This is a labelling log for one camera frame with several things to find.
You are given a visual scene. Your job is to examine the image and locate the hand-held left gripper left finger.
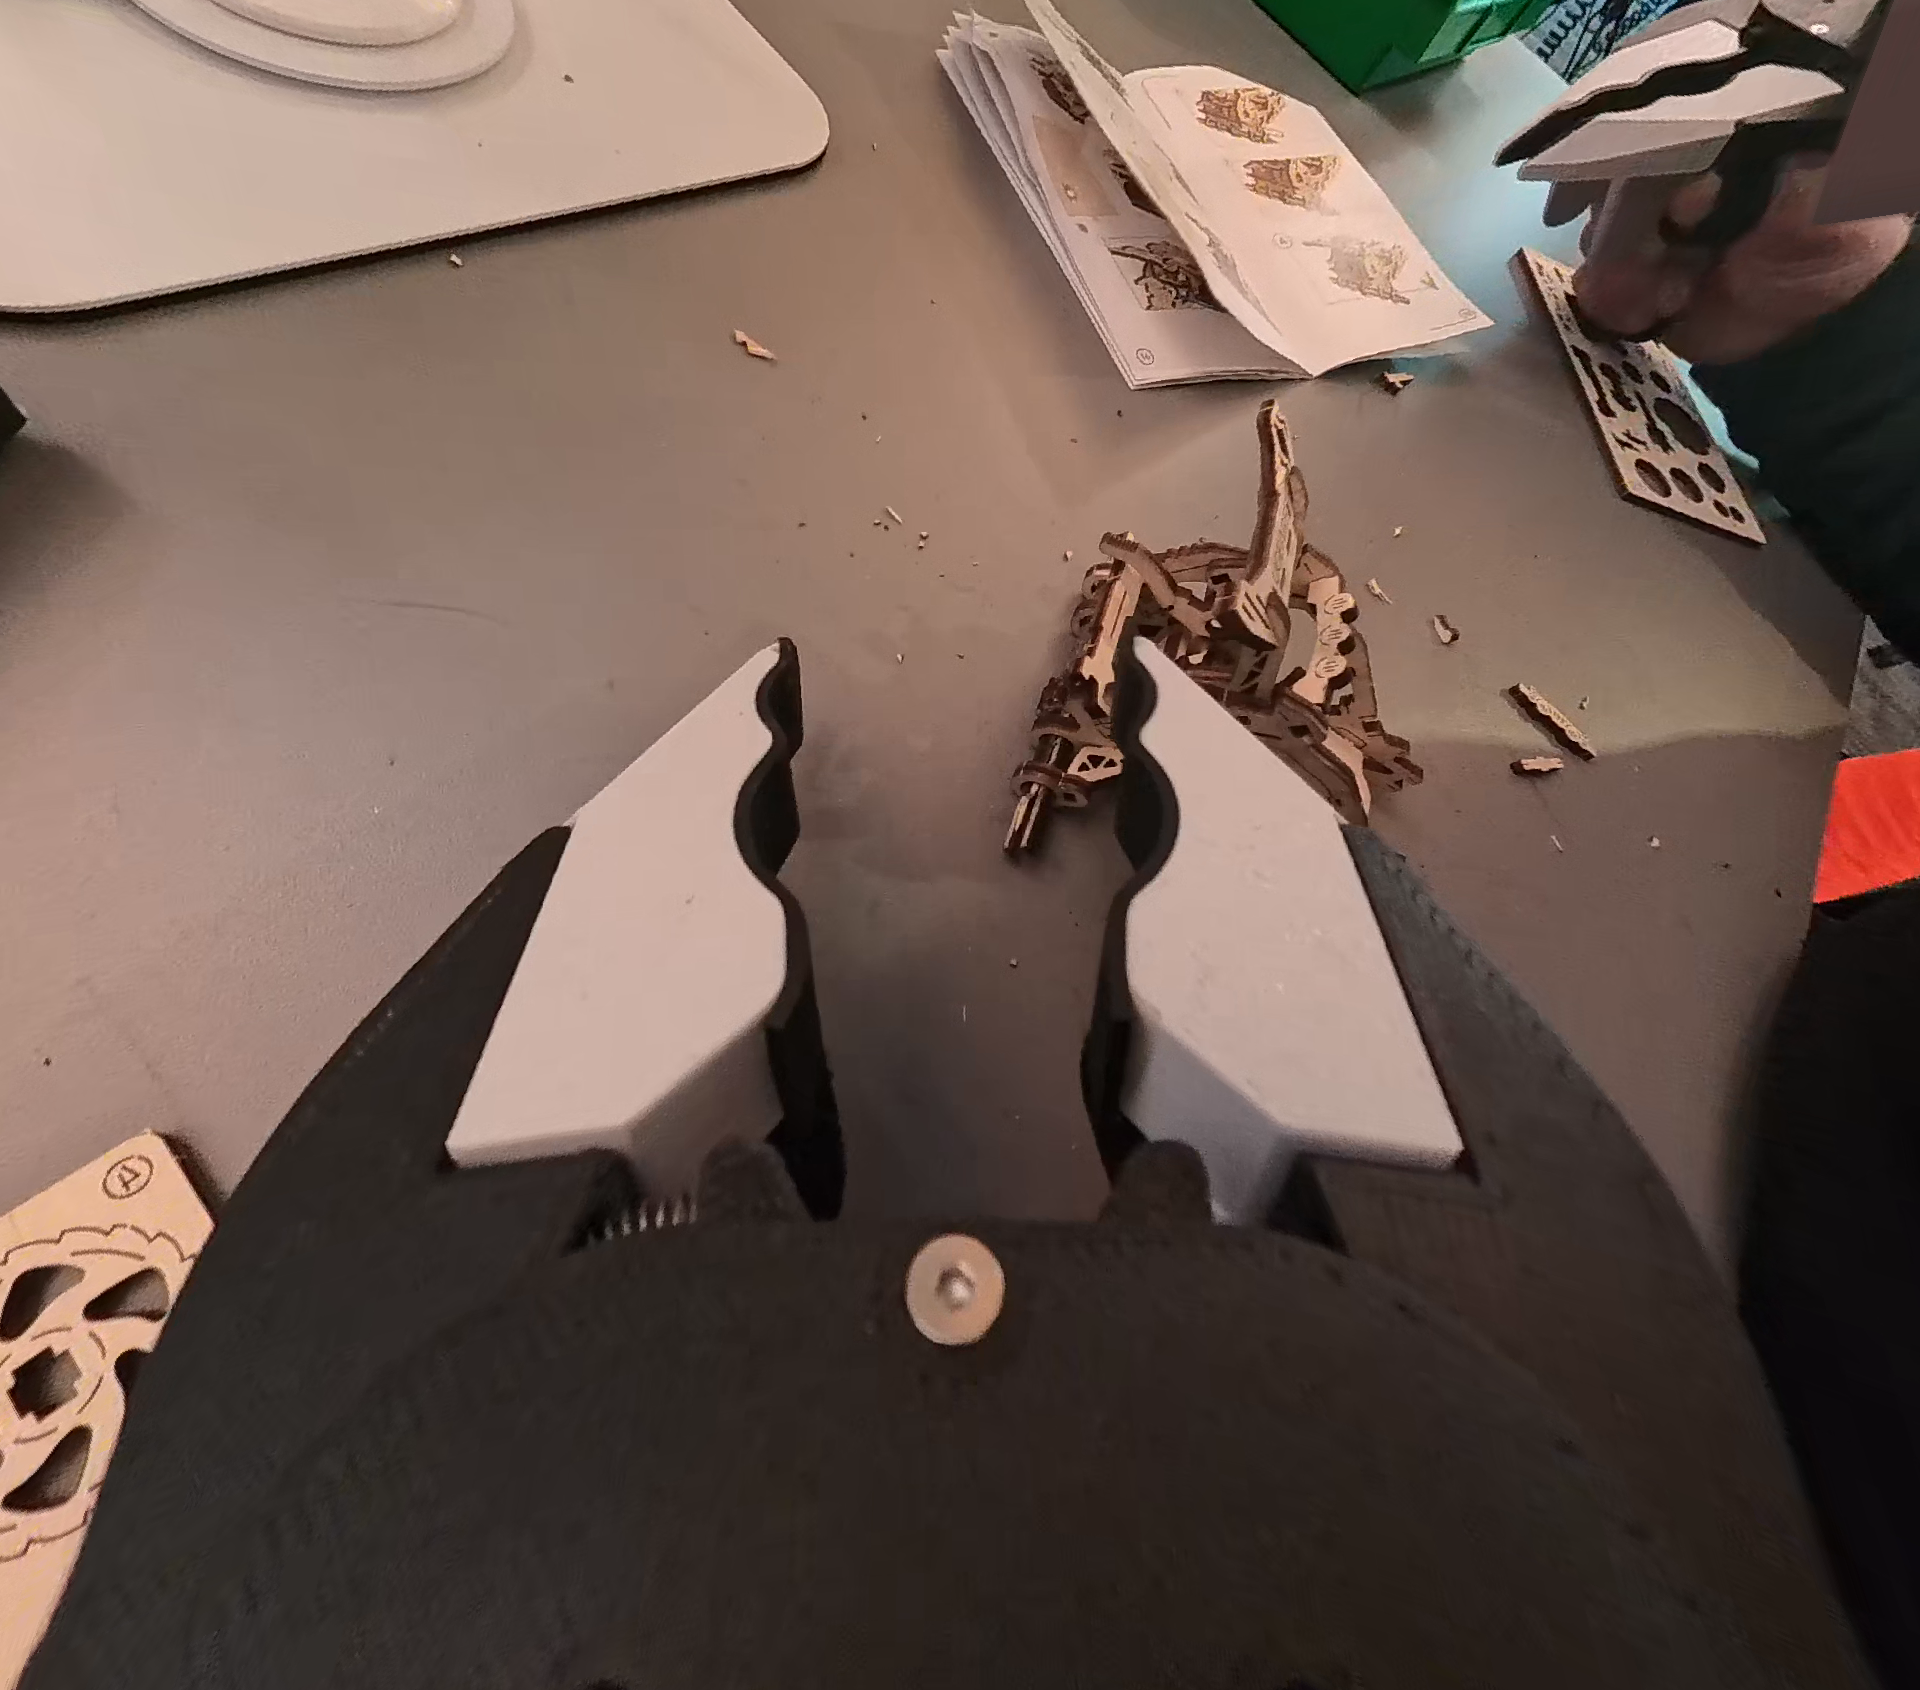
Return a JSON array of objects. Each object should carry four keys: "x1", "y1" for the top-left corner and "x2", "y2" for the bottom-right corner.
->
[{"x1": 445, "y1": 635, "x2": 846, "y2": 1220}]

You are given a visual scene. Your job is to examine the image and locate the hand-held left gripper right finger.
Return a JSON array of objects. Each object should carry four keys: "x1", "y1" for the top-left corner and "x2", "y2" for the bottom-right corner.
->
[{"x1": 1084, "y1": 635, "x2": 1464, "y2": 1223}]

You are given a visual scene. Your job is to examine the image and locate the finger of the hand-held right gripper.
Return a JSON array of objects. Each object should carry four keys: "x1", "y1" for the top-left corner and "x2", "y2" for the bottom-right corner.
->
[
  {"x1": 1518, "y1": 65, "x2": 1850, "y2": 185},
  {"x1": 1494, "y1": 15, "x2": 1753, "y2": 166}
]

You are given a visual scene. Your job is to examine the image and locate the wooden mechanical model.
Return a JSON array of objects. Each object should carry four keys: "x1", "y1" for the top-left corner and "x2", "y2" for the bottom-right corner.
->
[{"x1": 1003, "y1": 400, "x2": 1425, "y2": 855}]

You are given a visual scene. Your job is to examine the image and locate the wooden parts sheet round holes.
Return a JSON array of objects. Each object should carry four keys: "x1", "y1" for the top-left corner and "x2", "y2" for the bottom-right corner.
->
[{"x1": 1512, "y1": 245, "x2": 1770, "y2": 548}]

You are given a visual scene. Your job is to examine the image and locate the wooden parts sheet gear wheels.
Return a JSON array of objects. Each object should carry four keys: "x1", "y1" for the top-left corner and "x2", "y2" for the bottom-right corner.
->
[{"x1": 0, "y1": 1129, "x2": 217, "y2": 1593}]

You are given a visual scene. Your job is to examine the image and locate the person's right forearm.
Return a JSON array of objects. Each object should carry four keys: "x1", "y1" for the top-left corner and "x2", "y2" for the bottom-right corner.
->
[{"x1": 1703, "y1": 234, "x2": 1920, "y2": 664}]

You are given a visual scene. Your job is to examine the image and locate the person's right hand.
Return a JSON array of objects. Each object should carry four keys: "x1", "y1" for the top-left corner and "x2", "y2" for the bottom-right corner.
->
[{"x1": 1573, "y1": 172, "x2": 1920, "y2": 367}]

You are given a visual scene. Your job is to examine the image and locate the illustrated instruction booklet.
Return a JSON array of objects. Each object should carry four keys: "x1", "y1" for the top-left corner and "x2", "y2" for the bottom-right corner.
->
[{"x1": 937, "y1": 0, "x2": 1494, "y2": 390}]

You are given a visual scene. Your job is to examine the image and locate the long notched wooden bar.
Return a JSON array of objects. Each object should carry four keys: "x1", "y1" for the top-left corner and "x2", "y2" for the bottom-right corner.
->
[{"x1": 1506, "y1": 680, "x2": 1600, "y2": 761}]

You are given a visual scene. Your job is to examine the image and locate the orange traffic cone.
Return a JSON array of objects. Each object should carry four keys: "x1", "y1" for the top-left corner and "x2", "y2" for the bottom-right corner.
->
[{"x1": 1814, "y1": 751, "x2": 1920, "y2": 903}]

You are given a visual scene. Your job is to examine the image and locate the white document stand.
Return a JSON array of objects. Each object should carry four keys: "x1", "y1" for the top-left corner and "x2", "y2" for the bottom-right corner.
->
[{"x1": 0, "y1": 0, "x2": 833, "y2": 316}]

